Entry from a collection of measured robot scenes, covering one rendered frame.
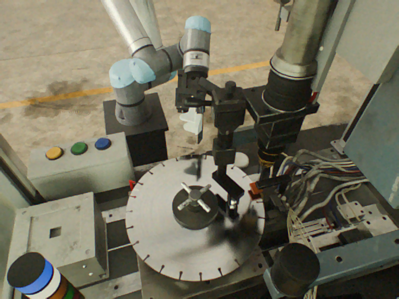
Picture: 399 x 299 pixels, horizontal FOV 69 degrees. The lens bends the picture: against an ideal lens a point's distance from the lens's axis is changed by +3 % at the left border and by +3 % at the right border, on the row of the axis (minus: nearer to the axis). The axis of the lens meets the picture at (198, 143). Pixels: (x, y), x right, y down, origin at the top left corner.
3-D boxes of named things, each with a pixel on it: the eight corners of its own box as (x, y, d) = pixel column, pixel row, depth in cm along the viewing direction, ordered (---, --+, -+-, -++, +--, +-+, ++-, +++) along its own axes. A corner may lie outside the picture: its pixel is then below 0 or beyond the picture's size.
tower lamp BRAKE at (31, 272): (15, 299, 39) (3, 292, 36) (19, 265, 41) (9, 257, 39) (51, 288, 39) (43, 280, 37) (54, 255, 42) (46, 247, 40)
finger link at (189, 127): (183, 139, 87) (183, 111, 83) (202, 139, 87) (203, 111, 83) (183, 143, 85) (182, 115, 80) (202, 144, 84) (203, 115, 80)
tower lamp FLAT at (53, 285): (25, 305, 41) (15, 299, 39) (29, 273, 44) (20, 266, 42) (60, 295, 42) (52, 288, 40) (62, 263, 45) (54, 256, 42)
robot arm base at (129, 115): (114, 105, 124) (108, 87, 117) (148, 99, 127) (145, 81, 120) (117, 129, 115) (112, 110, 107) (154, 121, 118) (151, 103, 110)
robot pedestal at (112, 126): (119, 185, 185) (84, 94, 130) (177, 171, 193) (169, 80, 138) (124, 242, 159) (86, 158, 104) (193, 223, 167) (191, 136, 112)
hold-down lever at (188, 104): (190, 127, 51) (190, 116, 49) (182, 107, 55) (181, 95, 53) (231, 119, 53) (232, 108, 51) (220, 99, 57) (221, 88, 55)
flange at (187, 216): (188, 180, 73) (188, 174, 71) (226, 200, 69) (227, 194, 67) (162, 213, 67) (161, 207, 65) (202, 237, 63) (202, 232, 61)
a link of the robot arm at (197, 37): (203, 32, 88) (216, 17, 81) (202, 66, 87) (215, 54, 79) (180, 25, 85) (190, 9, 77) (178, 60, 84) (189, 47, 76)
